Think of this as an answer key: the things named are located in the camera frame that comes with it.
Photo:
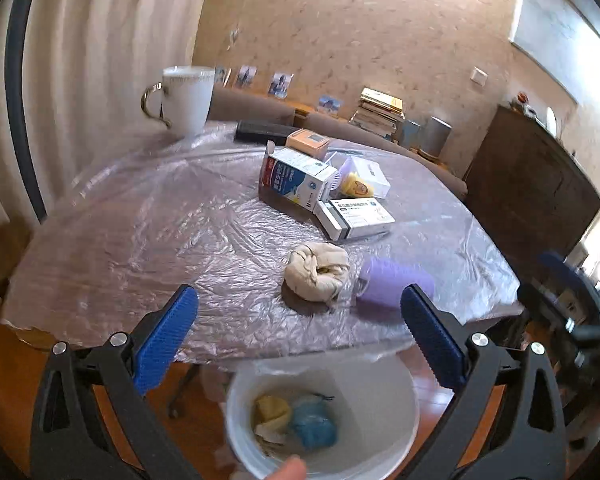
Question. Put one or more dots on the white oval ornament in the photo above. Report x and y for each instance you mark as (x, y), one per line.
(551, 121)

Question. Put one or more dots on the pen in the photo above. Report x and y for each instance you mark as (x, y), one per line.
(347, 151)

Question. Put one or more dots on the white plastic bin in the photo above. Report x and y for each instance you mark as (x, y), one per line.
(380, 410)

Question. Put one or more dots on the stack of books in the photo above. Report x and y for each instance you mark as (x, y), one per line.
(377, 112)

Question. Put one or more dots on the black curved pole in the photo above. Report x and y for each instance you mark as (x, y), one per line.
(22, 110)

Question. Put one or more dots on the white light switch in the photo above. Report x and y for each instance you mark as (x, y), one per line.
(478, 76)

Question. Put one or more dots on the yellow wrapper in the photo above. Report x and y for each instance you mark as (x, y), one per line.
(270, 410)

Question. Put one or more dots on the yellow snack packet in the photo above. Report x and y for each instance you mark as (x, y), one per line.
(356, 187)

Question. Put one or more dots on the blue wrapper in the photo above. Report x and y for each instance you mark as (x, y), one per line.
(312, 425)

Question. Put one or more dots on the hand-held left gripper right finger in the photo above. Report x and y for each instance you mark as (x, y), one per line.
(432, 340)

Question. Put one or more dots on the brown upholstered seat back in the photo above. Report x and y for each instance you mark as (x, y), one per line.
(250, 105)
(410, 157)

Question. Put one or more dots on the person's left hand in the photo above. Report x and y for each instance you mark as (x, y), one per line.
(289, 469)

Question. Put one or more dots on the small grey container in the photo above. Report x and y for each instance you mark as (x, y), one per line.
(410, 133)

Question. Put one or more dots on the purple roll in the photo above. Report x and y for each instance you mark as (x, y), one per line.
(392, 282)

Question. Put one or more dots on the beige cloth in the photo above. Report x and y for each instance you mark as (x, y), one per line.
(310, 272)

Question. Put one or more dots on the blue white medicine carton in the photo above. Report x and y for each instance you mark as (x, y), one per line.
(292, 180)

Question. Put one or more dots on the small orange box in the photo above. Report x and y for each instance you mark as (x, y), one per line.
(307, 142)

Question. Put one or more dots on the black flat case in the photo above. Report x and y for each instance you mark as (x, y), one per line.
(260, 131)

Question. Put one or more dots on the purple white box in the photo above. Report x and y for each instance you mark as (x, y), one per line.
(367, 172)

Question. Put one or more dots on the grey cylindrical speaker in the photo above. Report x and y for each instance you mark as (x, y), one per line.
(436, 136)

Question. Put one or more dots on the red ornament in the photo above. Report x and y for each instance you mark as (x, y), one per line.
(522, 100)

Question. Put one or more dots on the small standing photo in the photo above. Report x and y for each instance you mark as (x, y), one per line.
(329, 105)
(245, 76)
(222, 76)
(280, 85)

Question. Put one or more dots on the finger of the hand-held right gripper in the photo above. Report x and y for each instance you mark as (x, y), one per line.
(565, 267)

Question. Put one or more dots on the grey table leg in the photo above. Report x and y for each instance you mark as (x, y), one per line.
(184, 391)

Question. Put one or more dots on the beige curtain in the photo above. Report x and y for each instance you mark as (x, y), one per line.
(105, 60)

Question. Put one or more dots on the dark wooden cabinet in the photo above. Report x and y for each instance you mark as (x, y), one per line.
(530, 195)

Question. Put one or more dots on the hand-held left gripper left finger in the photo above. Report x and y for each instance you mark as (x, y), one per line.
(165, 340)

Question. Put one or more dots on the white grey medicine box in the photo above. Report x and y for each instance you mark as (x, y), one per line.
(355, 217)

